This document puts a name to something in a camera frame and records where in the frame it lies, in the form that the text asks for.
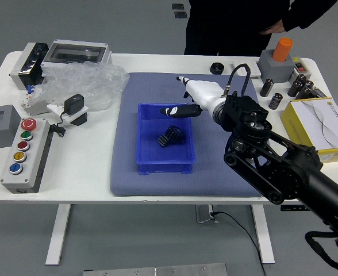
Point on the blue plastic box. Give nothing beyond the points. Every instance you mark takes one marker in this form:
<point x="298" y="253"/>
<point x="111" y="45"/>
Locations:
<point x="169" y="161"/>

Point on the silver metal plate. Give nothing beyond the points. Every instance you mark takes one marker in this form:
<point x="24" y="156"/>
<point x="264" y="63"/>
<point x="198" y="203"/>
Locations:
<point x="157" y="270"/>

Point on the white wall switch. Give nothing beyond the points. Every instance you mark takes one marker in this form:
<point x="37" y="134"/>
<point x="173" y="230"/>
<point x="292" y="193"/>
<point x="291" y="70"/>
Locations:
<point x="255" y="70"/>

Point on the dark brown cylindrical capacitor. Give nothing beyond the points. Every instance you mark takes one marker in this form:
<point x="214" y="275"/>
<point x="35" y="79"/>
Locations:
<point x="301" y="77"/>
<point x="266" y="87"/>
<point x="275" y="101"/>
<point x="294" y="88"/>
<point x="303" y="93"/>

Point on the white red-button switch box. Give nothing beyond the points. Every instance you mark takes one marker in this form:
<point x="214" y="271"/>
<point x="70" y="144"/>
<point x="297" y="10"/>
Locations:
<point x="300" y="66"/>

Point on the small black gear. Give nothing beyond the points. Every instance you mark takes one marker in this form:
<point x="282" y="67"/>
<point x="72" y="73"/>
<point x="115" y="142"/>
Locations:
<point x="163" y="141"/>

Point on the blue-grey mat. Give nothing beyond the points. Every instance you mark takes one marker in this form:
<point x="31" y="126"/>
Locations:
<point x="157" y="184"/>

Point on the yellow and white carton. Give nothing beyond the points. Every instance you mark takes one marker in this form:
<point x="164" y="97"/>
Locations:
<point x="321" y="126"/>

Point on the black hex nut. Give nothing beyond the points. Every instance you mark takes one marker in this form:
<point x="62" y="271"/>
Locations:
<point x="217" y="68"/>

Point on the clear plastic bag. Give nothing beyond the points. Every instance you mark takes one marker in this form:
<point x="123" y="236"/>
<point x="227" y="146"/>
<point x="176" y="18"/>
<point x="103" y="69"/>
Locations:
<point x="91" y="80"/>

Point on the big black gear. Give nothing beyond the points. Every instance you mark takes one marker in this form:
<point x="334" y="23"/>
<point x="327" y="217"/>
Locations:
<point x="177" y="134"/>

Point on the person's left hand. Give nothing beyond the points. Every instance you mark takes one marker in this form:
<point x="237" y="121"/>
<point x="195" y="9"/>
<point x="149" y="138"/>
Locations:
<point x="276" y="28"/>

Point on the small black labelled component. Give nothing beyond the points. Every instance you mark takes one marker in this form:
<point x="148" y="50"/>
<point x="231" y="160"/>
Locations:
<point x="320" y="92"/>

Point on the white table leg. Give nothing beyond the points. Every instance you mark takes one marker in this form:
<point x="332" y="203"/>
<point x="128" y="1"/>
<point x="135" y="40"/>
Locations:
<point x="264" y="233"/>
<point x="58" y="233"/>

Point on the white circuit breaker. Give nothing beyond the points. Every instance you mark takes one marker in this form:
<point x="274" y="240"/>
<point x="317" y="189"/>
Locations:
<point x="31" y="105"/>

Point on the grey five-button control box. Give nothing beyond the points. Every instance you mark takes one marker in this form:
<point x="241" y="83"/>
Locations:
<point x="22" y="175"/>

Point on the black power adapter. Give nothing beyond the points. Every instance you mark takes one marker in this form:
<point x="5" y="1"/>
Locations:
<point x="74" y="103"/>

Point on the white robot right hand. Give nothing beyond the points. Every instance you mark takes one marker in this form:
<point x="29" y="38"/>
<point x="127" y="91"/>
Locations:
<point x="205" y="93"/>

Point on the grey block holder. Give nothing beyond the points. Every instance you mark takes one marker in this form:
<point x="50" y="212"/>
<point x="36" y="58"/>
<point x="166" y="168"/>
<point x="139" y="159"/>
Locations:
<point x="272" y="69"/>

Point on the grey clear-lid distribution box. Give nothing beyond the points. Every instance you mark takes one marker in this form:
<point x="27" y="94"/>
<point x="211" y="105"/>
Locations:
<point x="77" y="51"/>

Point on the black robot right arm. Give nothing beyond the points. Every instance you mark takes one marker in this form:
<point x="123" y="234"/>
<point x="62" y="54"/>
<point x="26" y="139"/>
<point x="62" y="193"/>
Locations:
<point x="243" y="112"/>

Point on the person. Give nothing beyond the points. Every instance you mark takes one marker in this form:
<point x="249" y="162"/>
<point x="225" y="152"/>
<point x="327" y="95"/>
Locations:
<point x="232" y="26"/>

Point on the orange cylinder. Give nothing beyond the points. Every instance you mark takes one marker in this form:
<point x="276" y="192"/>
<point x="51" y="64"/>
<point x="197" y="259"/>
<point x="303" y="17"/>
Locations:
<point x="282" y="49"/>

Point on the grey floor socket plate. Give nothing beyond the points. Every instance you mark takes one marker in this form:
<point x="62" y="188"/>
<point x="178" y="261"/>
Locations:
<point x="178" y="6"/>
<point x="181" y="14"/>

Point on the grey hollow square block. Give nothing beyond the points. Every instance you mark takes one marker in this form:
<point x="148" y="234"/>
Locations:
<point x="0" y="135"/>

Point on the white socket plate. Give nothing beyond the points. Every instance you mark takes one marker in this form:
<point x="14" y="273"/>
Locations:
<point x="54" y="108"/>

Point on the black table height controller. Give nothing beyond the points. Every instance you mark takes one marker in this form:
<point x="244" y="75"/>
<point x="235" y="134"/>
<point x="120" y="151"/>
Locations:
<point x="291" y="207"/>

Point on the silver table control box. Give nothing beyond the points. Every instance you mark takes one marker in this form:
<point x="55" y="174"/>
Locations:
<point x="203" y="214"/>

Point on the grey box with black panel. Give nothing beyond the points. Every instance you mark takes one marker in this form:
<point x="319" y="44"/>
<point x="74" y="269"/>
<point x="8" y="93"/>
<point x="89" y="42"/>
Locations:
<point x="28" y="66"/>

